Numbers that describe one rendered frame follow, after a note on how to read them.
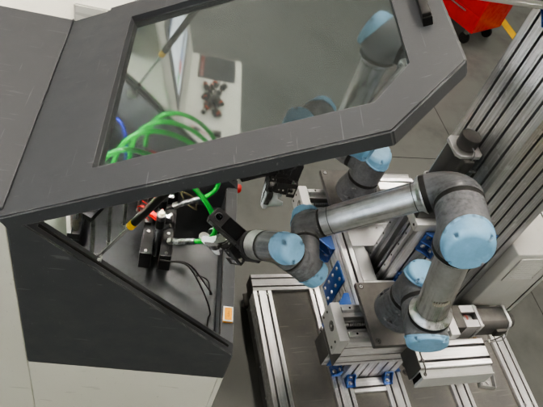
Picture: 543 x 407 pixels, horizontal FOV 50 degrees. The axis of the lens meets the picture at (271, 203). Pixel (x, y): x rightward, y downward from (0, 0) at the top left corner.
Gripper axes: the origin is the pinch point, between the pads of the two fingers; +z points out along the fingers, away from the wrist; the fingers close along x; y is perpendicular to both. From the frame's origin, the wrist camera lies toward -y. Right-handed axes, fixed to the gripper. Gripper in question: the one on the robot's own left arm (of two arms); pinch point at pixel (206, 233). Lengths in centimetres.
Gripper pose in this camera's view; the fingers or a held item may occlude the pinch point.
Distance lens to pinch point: 161.4
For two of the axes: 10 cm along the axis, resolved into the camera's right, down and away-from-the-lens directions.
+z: -6.3, -0.2, 7.8
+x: 5.9, -6.6, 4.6
